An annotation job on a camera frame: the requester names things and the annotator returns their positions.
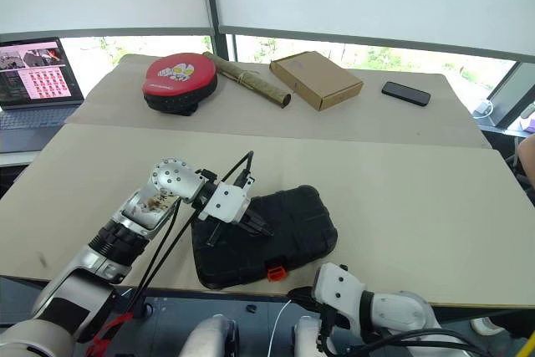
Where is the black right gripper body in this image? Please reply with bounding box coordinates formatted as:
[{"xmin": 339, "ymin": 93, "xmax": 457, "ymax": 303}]
[{"xmin": 288, "ymin": 285, "xmax": 323, "ymax": 312}]

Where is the flat brown cardboard box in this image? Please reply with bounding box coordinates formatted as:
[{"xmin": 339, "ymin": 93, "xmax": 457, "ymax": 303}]
[{"xmin": 269, "ymin": 50, "xmax": 364, "ymax": 112}]

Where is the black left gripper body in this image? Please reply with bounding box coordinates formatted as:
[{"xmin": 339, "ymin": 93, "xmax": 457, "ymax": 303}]
[{"xmin": 233, "ymin": 201, "xmax": 260, "ymax": 229}]

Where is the thin white cable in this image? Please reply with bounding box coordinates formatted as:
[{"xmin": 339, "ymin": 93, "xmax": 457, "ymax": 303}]
[{"xmin": 267, "ymin": 300, "xmax": 292, "ymax": 357}]

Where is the bystander bare limb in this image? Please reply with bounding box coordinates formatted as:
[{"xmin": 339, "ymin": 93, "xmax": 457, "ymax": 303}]
[{"xmin": 517, "ymin": 133, "xmax": 535, "ymax": 207}]

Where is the black table bracket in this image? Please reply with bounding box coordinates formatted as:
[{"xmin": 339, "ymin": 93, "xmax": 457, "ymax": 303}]
[{"xmin": 120, "ymin": 289, "xmax": 154, "ymax": 317}]

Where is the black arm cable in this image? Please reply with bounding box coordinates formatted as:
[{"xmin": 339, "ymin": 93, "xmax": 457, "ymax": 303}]
[
  {"xmin": 319, "ymin": 306, "xmax": 494, "ymax": 357},
  {"xmin": 129, "ymin": 150, "xmax": 256, "ymax": 320}
]

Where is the black smartphone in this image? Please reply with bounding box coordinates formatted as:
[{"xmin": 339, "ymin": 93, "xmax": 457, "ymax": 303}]
[{"xmin": 380, "ymin": 80, "xmax": 431, "ymax": 107}]

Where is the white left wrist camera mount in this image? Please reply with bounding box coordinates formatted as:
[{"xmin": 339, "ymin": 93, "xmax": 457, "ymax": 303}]
[{"xmin": 196, "ymin": 183, "xmax": 256, "ymax": 224}]

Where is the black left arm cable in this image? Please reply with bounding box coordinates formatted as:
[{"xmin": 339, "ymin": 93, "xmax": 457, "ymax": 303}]
[{"xmin": 129, "ymin": 150, "xmax": 256, "ymax": 320}]

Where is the open grey laptop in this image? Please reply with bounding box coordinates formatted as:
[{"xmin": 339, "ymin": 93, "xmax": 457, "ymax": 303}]
[{"xmin": 0, "ymin": 37, "xmax": 87, "ymax": 153}]

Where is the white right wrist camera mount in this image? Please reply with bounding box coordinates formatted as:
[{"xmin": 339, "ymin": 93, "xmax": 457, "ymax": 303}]
[{"xmin": 313, "ymin": 263, "xmax": 369, "ymax": 329}]

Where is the black plastic tool case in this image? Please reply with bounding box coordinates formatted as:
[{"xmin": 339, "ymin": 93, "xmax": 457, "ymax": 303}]
[{"xmin": 191, "ymin": 184, "xmax": 339, "ymax": 290}]

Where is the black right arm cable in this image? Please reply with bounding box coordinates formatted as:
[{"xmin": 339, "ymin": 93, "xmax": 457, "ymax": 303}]
[{"xmin": 319, "ymin": 306, "xmax": 494, "ymax": 357}]

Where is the rolled bamboo mat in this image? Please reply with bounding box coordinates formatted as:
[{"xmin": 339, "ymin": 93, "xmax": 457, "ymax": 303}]
[{"xmin": 203, "ymin": 51, "xmax": 293, "ymax": 109}]

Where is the white sneaker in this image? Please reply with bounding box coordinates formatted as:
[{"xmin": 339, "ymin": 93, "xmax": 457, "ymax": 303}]
[{"xmin": 470, "ymin": 317, "xmax": 507, "ymax": 337}]

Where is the red black boxing pad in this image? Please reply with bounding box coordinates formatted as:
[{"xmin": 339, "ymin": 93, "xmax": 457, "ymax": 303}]
[{"xmin": 140, "ymin": 52, "xmax": 219, "ymax": 116}]

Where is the silver rounded robot leg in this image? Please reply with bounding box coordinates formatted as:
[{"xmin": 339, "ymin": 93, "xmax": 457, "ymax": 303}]
[
  {"xmin": 292, "ymin": 315, "xmax": 335, "ymax": 357},
  {"xmin": 183, "ymin": 314, "xmax": 239, "ymax": 357}
]

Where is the red strap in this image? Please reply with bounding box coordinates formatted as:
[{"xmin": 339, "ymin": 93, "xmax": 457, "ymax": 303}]
[{"xmin": 85, "ymin": 310, "xmax": 135, "ymax": 357}]

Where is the grey window post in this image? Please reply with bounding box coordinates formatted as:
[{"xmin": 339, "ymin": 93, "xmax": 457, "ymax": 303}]
[{"xmin": 199, "ymin": 0, "xmax": 237, "ymax": 62}]

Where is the grey monitor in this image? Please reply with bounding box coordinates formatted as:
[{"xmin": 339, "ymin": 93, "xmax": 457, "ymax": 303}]
[{"xmin": 487, "ymin": 62, "xmax": 535, "ymax": 128}]

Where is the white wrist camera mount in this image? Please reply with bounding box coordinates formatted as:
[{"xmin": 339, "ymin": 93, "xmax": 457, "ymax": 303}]
[
  {"xmin": 196, "ymin": 183, "xmax": 256, "ymax": 224},
  {"xmin": 313, "ymin": 263, "xmax": 369, "ymax": 329}
]

